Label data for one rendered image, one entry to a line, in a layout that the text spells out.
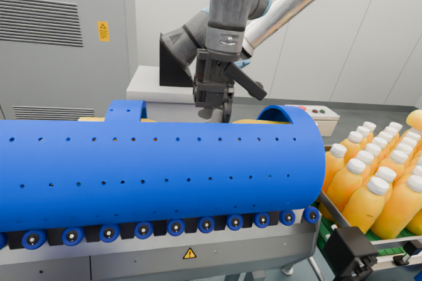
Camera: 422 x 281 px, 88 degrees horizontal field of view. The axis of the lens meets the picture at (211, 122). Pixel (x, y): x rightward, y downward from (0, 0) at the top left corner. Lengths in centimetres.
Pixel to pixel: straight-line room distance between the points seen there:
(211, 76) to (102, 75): 171
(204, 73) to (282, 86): 339
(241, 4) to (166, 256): 59
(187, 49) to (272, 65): 285
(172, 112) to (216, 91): 41
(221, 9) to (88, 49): 174
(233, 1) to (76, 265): 65
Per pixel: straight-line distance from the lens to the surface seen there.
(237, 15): 43
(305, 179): 53
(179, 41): 85
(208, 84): 45
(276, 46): 357
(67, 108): 234
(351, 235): 68
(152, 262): 66
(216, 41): 44
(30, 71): 233
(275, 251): 73
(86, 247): 64
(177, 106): 83
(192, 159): 43
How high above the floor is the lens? 145
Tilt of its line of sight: 29 degrees down
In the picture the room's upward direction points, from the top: 8 degrees clockwise
